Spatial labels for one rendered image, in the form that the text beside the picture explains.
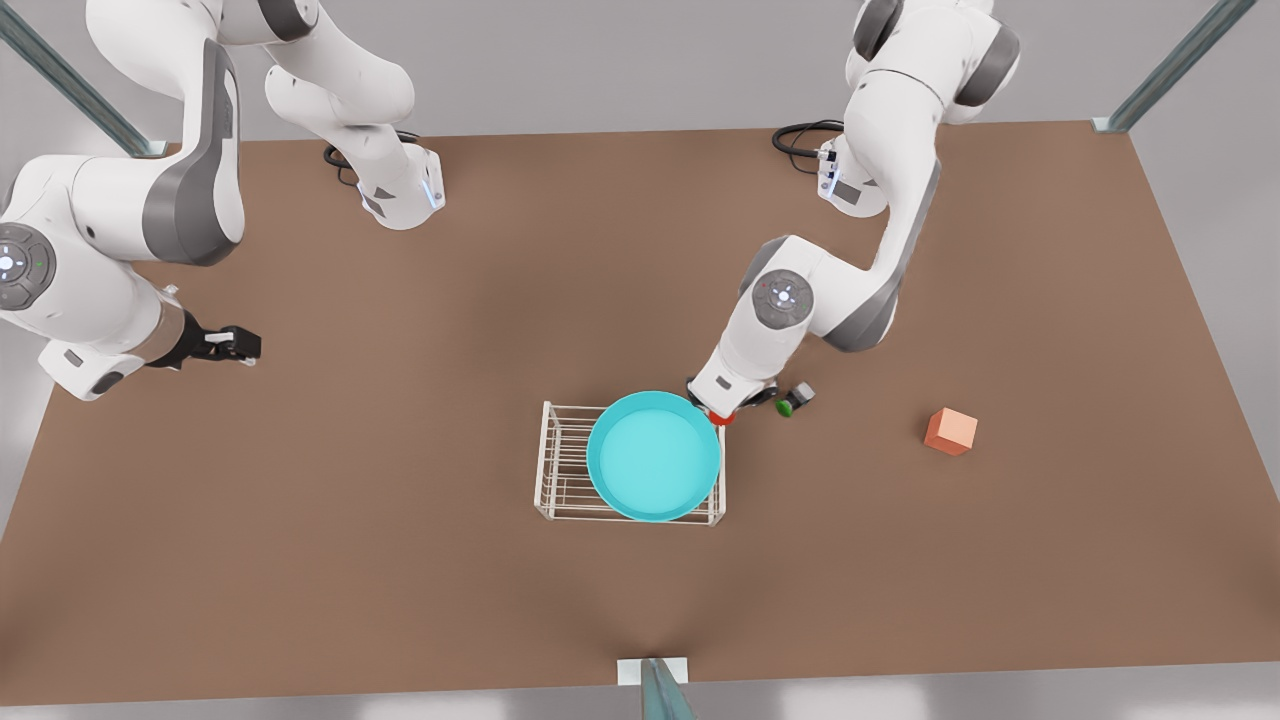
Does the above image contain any cyan round plate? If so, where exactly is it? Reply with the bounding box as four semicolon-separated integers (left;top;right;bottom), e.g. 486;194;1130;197
586;390;723;523

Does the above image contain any orange cube block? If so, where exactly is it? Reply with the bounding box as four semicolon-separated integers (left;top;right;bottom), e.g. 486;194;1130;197
923;407;979;458

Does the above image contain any white wire shelf rack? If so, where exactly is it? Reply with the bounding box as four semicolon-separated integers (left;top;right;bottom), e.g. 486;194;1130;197
533;400;728;528

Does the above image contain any black cable loop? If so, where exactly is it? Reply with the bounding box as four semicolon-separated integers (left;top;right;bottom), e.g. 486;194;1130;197
322;129;422;188
771;119;847;177

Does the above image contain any silver frame post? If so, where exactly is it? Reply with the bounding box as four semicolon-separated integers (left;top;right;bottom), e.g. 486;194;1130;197
1091;0;1260;135
0;0;168;160
616;656;697;720

